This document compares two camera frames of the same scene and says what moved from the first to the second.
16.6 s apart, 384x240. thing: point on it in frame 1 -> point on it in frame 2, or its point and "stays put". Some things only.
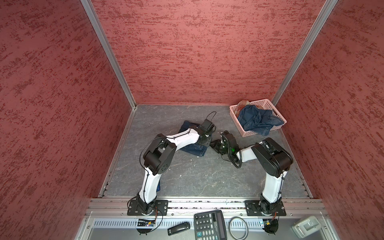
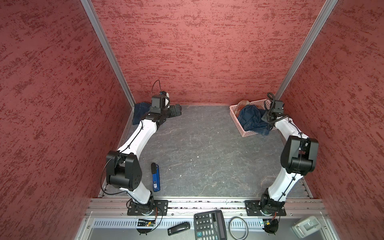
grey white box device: x=305 y=226 stays put
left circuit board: x=144 y=223 stays put
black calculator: x=210 y=225 stays put
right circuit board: x=270 y=225 stays put
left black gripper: x=206 y=143 -> x=172 y=109
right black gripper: x=215 y=146 -> x=264 y=116
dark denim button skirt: x=197 y=149 -> x=140 y=109
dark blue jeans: x=253 y=119 stays put
